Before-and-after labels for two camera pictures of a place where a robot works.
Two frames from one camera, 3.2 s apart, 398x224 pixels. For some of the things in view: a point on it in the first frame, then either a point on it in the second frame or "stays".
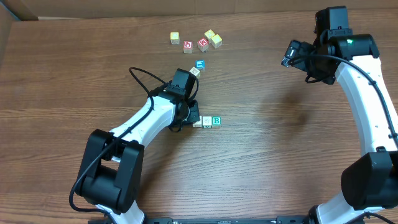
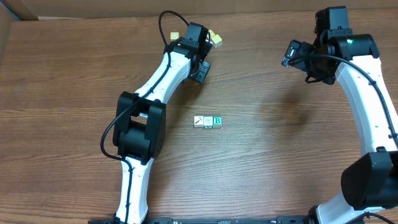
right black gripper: (326, 75) stays
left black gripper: (193, 114) -> (199, 74)
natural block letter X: (199, 123) stays
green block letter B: (216, 121) stays
